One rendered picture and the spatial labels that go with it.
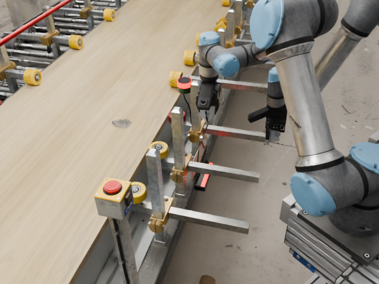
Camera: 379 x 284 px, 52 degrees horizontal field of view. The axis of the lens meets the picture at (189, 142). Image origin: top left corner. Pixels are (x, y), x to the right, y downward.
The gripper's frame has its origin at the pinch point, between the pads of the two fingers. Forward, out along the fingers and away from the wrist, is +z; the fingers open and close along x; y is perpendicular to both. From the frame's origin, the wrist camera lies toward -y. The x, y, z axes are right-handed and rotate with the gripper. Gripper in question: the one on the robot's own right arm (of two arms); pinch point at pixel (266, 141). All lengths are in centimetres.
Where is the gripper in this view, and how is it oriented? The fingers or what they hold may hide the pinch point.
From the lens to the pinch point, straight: 176.2
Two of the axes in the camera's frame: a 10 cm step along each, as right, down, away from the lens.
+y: 9.6, 1.3, -2.5
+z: 0.5, 8.0, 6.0
